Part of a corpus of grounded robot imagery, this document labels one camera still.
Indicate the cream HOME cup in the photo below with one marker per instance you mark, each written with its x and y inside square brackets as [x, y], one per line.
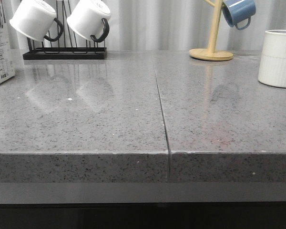
[272, 70]

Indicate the wooden mug tree stand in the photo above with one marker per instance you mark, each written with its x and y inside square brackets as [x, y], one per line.
[210, 53]

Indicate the right white hanging mug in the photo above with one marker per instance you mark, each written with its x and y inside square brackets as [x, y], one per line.
[89, 19]

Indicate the white hanging mug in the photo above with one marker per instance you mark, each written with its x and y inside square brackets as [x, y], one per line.
[89, 19]
[34, 18]

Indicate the blue hanging mug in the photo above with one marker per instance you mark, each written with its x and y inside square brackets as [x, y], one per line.
[238, 13]

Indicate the left white hanging mug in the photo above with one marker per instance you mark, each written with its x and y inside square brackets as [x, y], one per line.
[34, 18]

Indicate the black wire mug rack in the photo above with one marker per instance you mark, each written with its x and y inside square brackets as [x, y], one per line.
[70, 46]

